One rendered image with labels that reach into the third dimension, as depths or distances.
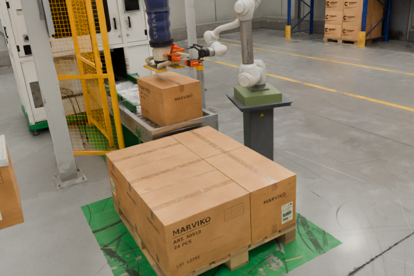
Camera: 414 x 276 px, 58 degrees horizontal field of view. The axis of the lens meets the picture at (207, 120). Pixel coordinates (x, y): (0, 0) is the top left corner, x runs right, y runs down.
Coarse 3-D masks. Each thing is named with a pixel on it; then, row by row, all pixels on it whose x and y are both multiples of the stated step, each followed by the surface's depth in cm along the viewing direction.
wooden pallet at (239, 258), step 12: (120, 216) 311; (132, 228) 295; (288, 228) 265; (264, 240) 256; (288, 240) 269; (144, 252) 267; (240, 252) 246; (156, 264) 255; (216, 264) 238; (228, 264) 248; (240, 264) 250
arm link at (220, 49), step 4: (212, 44) 354; (216, 44) 352; (220, 44) 354; (216, 48) 350; (220, 48) 351; (224, 48) 354; (216, 52) 350; (220, 52) 352; (224, 52) 356; (216, 56) 355
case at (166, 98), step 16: (144, 80) 367; (160, 80) 362; (176, 80) 358; (192, 80) 354; (144, 96) 373; (160, 96) 339; (176, 96) 341; (192, 96) 350; (144, 112) 384; (160, 112) 348; (176, 112) 345; (192, 112) 355
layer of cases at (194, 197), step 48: (144, 144) 319; (192, 144) 313; (240, 144) 306; (144, 192) 244; (192, 192) 241; (240, 192) 237; (288, 192) 255; (144, 240) 257; (192, 240) 222; (240, 240) 244
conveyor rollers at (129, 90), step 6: (120, 84) 523; (126, 84) 519; (132, 84) 522; (120, 90) 497; (126, 90) 492; (132, 90) 489; (138, 90) 490; (126, 96) 466; (132, 96) 461; (138, 96) 464; (132, 102) 443; (138, 102) 437; (126, 108) 421; (138, 108) 419; (138, 114) 395; (144, 120) 378; (150, 120) 374; (150, 126) 362; (156, 126) 357
